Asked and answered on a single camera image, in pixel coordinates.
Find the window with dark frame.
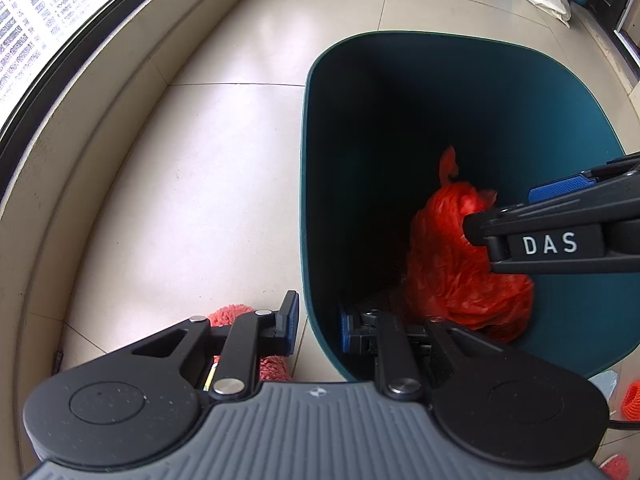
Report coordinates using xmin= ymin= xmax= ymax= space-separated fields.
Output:
xmin=0 ymin=0 xmax=278 ymax=196

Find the pale blue plastic wrap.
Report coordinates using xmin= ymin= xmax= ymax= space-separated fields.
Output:
xmin=592 ymin=369 xmax=624 ymax=402

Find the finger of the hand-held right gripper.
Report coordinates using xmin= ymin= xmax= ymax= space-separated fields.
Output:
xmin=462 ymin=172 xmax=640 ymax=249
xmin=528 ymin=152 xmax=640 ymax=204

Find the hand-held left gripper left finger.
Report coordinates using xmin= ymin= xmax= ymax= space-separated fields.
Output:
xmin=131 ymin=290 xmax=301 ymax=402

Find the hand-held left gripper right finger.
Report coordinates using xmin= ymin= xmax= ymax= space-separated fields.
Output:
xmin=338 ymin=305 xmax=507 ymax=402

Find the teal plastic trash bin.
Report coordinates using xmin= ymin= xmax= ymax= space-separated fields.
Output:
xmin=299 ymin=31 xmax=640 ymax=382

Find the red plastic bag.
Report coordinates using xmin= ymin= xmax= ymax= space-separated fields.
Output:
xmin=403 ymin=146 xmax=536 ymax=345

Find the orange mesh net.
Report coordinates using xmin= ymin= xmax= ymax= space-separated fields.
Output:
xmin=619 ymin=380 xmax=640 ymax=422

